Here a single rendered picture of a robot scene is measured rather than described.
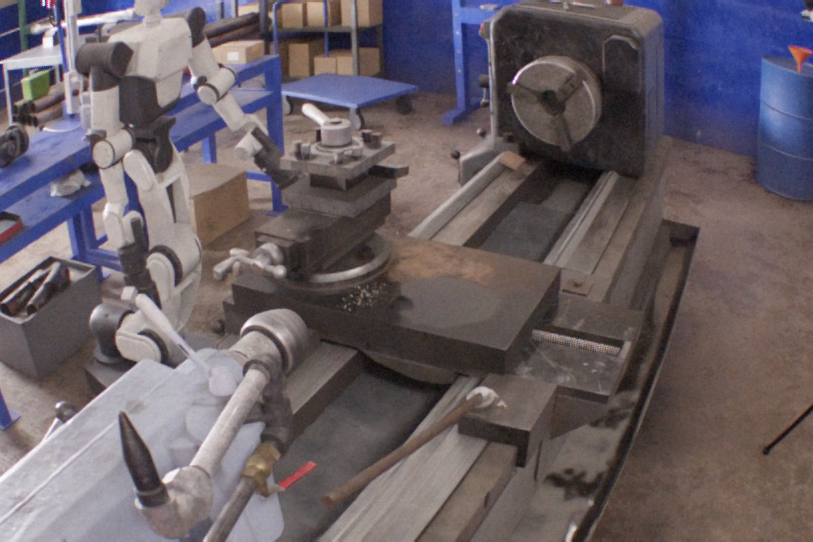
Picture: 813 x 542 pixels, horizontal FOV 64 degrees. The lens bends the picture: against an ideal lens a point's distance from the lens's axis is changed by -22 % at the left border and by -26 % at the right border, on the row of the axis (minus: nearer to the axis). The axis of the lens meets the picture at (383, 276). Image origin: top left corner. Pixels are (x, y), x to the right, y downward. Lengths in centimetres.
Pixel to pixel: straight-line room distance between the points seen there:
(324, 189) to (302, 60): 476
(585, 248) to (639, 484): 89
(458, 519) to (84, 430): 58
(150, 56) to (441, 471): 141
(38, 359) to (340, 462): 196
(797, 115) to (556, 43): 284
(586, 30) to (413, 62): 411
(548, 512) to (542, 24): 138
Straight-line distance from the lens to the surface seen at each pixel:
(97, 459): 84
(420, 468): 127
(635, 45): 225
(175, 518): 59
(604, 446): 199
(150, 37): 219
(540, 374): 141
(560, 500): 183
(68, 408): 99
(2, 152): 306
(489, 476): 126
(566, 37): 233
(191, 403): 89
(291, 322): 109
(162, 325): 87
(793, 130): 494
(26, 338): 312
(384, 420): 155
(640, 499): 243
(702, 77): 564
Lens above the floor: 168
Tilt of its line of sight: 28 degrees down
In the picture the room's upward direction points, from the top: 3 degrees counter-clockwise
